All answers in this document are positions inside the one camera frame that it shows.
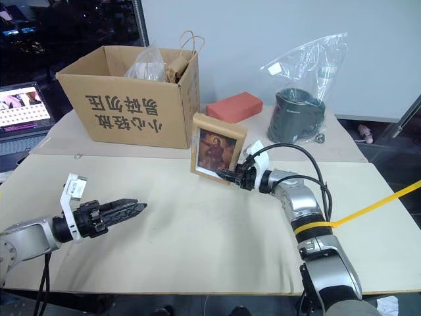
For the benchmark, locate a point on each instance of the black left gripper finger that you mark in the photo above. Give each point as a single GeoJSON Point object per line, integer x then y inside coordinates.
{"type": "Point", "coordinates": [122, 202]}
{"type": "Point", "coordinates": [126, 214]}

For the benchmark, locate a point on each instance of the printed brown cardboard box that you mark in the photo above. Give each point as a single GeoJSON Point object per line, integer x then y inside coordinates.
{"type": "Point", "coordinates": [125, 108]}

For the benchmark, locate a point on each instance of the pink object on floor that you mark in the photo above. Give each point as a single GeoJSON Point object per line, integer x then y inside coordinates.
{"type": "Point", "coordinates": [365, 131]}

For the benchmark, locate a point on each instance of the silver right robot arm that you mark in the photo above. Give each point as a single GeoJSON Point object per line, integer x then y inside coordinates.
{"type": "Point", "coordinates": [306, 200]}

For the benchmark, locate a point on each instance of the small metal bolt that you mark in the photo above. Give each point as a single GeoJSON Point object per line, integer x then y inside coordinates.
{"type": "Point", "coordinates": [319, 137]}

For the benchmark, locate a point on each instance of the small crumpled clear plastic bag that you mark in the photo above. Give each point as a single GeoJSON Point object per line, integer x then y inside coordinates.
{"type": "Point", "coordinates": [148, 67]}

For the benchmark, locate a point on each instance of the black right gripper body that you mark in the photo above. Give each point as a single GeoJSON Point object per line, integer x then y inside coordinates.
{"type": "Point", "coordinates": [248, 177]}

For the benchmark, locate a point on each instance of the wooden picture frame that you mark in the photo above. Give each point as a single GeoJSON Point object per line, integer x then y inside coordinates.
{"type": "Point", "coordinates": [215, 145]}

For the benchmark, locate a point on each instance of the dark rounded shape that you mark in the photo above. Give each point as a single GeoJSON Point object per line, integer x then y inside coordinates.
{"type": "Point", "coordinates": [241, 311]}

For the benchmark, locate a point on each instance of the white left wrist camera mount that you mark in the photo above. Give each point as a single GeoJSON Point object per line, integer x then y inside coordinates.
{"type": "Point", "coordinates": [73, 187]}

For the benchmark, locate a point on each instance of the large clear zip plastic bag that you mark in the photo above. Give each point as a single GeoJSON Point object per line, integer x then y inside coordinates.
{"type": "Point", "coordinates": [312, 66]}

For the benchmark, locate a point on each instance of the open laptop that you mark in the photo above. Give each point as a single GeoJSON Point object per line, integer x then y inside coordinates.
{"type": "Point", "coordinates": [23, 108]}

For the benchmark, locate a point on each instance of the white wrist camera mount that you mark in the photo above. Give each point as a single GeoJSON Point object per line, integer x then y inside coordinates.
{"type": "Point", "coordinates": [73, 187]}
{"type": "Point", "coordinates": [263, 161]}

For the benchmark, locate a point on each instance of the dark green jug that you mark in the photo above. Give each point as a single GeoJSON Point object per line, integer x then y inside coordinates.
{"type": "Point", "coordinates": [291, 115]}

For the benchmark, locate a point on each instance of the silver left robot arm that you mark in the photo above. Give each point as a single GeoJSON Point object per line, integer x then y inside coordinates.
{"type": "Point", "coordinates": [29, 235]}

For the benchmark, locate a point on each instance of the red rectangular block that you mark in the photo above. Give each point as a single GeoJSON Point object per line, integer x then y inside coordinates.
{"type": "Point", "coordinates": [235, 106]}

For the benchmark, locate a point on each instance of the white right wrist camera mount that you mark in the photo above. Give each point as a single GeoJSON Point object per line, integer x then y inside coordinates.
{"type": "Point", "coordinates": [263, 161]}

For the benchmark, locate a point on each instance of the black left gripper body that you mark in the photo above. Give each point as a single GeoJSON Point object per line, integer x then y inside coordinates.
{"type": "Point", "coordinates": [87, 219]}

